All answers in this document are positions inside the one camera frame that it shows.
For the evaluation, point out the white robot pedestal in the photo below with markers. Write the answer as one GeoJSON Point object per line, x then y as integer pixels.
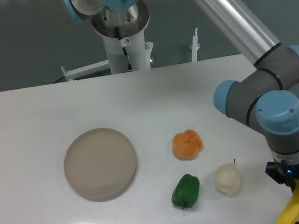
{"type": "Point", "coordinates": [123, 37]}

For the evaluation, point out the orange knotted bread roll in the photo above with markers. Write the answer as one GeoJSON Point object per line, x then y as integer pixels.
{"type": "Point", "coordinates": [187, 145]}

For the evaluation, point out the green bell pepper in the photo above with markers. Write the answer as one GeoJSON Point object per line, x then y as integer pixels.
{"type": "Point", "coordinates": [186, 193]}

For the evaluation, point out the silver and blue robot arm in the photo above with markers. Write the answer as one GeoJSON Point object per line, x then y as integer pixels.
{"type": "Point", "coordinates": [262, 101]}

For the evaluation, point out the yellow banana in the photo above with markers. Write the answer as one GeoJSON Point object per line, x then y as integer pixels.
{"type": "Point", "coordinates": [290, 213]}

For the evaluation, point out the white pear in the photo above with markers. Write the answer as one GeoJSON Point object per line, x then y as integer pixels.
{"type": "Point", "coordinates": [228, 179]}

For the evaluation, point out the white support bracket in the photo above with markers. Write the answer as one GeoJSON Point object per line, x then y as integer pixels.
{"type": "Point", "coordinates": [85, 71]}
{"type": "Point", "coordinates": [195, 46]}

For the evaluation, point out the white right support bracket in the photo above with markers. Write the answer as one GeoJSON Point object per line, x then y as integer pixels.
{"type": "Point", "coordinates": [195, 46]}

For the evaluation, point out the white left support bracket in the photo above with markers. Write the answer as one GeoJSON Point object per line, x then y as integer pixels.
{"type": "Point", "coordinates": [85, 71]}

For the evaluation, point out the beige round plate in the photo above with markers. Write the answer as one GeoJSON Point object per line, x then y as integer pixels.
{"type": "Point", "coordinates": [100, 164]}

